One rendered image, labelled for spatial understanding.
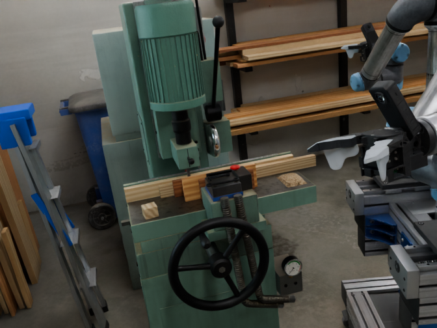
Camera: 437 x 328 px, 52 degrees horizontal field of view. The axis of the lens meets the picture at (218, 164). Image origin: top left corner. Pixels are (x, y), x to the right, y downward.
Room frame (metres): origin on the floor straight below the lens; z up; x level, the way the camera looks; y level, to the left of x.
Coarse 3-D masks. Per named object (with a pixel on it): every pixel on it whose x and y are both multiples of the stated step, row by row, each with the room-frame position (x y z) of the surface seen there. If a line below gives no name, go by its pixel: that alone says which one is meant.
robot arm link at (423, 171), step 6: (432, 156) 0.84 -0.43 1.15; (432, 162) 0.84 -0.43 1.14; (420, 168) 0.86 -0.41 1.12; (426, 168) 0.84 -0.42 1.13; (432, 168) 0.83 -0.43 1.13; (414, 174) 0.87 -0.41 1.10; (420, 174) 0.85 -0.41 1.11; (426, 174) 0.84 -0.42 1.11; (432, 174) 0.83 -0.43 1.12; (420, 180) 0.86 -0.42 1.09; (426, 180) 0.84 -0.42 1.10; (432, 180) 0.83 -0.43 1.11; (432, 186) 0.83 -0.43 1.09; (432, 192) 0.83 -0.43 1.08
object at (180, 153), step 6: (174, 138) 1.48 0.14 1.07; (174, 144) 1.41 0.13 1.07; (180, 144) 1.40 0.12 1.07; (186, 144) 1.39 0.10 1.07; (192, 144) 1.38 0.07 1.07; (174, 150) 1.40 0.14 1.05; (180, 150) 1.35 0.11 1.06; (186, 150) 1.36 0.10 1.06; (192, 150) 1.36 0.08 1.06; (198, 150) 1.38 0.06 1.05; (174, 156) 1.42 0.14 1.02; (180, 156) 1.35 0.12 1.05; (186, 156) 1.36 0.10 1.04; (192, 156) 1.36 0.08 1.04; (198, 156) 1.37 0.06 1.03; (180, 162) 1.35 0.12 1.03; (186, 162) 1.36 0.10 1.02; (198, 162) 1.36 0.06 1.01; (180, 168) 1.35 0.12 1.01; (186, 168) 1.36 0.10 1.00
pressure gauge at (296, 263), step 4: (288, 256) 1.26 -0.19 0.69; (292, 256) 1.26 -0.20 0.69; (284, 260) 1.25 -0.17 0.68; (288, 260) 1.24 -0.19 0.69; (292, 260) 1.24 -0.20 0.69; (296, 260) 1.24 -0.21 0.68; (284, 264) 1.24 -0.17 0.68; (288, 264) 1.24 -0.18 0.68; (292, 264) 1.24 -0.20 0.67; (296, 264) 1.24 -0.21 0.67; (300, 264) 1.25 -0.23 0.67; (284, 268) 1.23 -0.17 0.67; (288, 268) 1.24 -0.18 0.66; (292, 268) 1.24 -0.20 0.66; (296, 268) 1.24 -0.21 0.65; (300, 268) 1.25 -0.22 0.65; (288, 272) 1.24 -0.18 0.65; (292, 272) 1.24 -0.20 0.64; (296, 272) 1.24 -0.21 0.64; (292, 276) 1.24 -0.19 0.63
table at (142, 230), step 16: (272, 176) 1.44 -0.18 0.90; (256, 192) 1.33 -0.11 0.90; (272, 192) 1.31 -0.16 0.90; (288, 192) 1.31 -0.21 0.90; (304, 192) 1.32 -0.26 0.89; (128, 208) 1.33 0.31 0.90; (160, 208) 1.30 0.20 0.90; (176, 208) 1.28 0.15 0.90; (192, 208) 1.27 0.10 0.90; (272, 208) 1.29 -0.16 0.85; (144, 224) 1.21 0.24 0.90; (160, 224) 1.22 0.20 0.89; (176, 224) 1.23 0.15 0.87; (192, 224) 1.24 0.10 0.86; (256, 224) 1.18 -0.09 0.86; (144, 240) 1.21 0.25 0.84
